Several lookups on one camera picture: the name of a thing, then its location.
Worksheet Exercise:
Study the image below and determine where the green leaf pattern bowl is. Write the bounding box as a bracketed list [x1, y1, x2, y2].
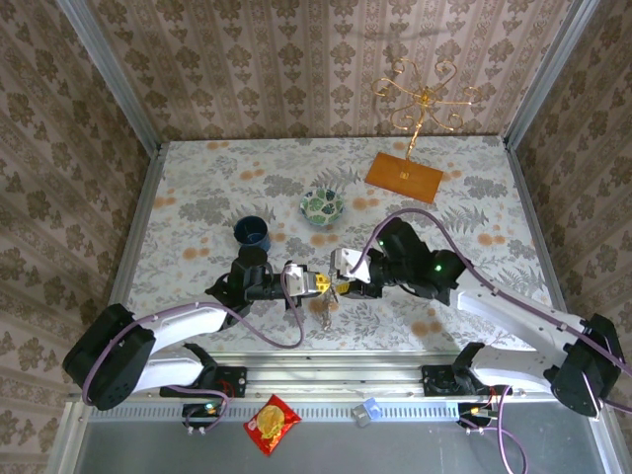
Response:
[298, 188, 347, 228]

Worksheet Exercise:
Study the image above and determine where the red snack packet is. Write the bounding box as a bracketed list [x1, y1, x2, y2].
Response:
[243, 393, 303, 458]

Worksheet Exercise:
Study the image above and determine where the aluminium front mounting rail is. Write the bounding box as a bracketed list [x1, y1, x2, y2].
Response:
[68, 351, 562, 399]

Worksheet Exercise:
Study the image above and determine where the dark blue enamel mug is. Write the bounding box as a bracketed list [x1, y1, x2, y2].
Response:
[232, 215, 273, 254]

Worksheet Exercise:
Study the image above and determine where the aluminium table side rail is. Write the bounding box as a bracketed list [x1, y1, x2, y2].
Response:
[93, 142, 167, 364]
[502, 136, 569, 310]

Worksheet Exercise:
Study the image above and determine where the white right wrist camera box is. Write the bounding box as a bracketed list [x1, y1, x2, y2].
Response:
[329, 247, 372, 286]

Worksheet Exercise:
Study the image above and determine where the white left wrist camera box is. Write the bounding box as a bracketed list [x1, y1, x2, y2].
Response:
[282, 261, 318, 298]

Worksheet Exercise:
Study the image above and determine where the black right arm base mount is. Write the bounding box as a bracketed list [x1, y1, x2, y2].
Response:
[421, 363, 514, 397]

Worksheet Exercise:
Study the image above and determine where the aluminium frame post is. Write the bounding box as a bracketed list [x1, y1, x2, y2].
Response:
[502, 0, 602, 148]
[56, 0, 164, 155]

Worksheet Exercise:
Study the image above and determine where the grey slotted cable duct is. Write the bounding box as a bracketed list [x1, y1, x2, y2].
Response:
[88, 400, 463, 422]

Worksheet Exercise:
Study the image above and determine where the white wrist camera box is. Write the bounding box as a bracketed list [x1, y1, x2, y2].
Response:
[282, 261, 318, 298]
[329, 247, 372, 286]

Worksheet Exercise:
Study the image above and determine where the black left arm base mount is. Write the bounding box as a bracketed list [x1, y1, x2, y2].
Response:
[159, 365, 248, 399]

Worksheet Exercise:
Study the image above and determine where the gold hook stand wooden base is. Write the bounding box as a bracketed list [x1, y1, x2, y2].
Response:
[363, 57, 483, 205]

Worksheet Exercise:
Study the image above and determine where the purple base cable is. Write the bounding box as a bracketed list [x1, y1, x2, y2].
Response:
[496, 383, 530, 474]

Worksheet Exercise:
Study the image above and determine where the small blue silver packet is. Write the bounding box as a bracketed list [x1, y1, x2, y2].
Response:
[351, 398, 382, 429]

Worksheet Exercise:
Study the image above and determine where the small black controller board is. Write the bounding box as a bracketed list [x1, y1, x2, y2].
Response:
[456, 400, 501, 435]
[181, 400, 232, 436]

